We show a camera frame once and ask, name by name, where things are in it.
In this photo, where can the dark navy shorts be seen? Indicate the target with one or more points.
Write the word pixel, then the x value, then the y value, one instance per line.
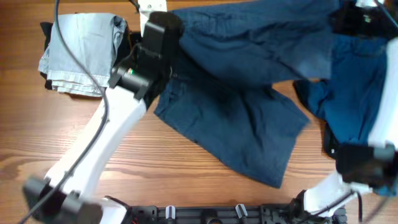
pixel 221 94

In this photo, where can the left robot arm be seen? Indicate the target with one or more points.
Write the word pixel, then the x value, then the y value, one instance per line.
pixel 65 194

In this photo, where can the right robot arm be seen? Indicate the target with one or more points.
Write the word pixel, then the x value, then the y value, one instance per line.
pixel 373 167

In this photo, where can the folded black garment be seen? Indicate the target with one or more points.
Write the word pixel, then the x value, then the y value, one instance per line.
pixel 129 39

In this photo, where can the folded light denim garment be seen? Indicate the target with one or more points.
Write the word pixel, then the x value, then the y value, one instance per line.
pixel 94 39

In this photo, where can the crumpled teal blue garment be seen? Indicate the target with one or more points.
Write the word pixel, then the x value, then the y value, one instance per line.
pixel 348 102

